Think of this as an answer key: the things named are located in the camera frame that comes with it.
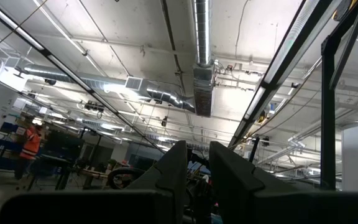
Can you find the spiral ceiling ventilation duct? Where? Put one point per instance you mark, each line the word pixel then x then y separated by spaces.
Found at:
pixel 202 31
pixel 163 96

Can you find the black overhead light bar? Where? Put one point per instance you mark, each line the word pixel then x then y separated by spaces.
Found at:
pixel 47 53
pixel 270 87

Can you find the black desk monitor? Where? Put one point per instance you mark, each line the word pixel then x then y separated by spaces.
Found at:
pixel 64 143

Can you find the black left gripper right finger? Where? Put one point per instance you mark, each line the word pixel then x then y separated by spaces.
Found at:
pixel 228 180

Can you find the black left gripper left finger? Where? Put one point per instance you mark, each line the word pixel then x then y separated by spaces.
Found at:
pixel 176 174

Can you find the person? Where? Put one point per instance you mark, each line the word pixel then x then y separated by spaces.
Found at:
pixel 31 143

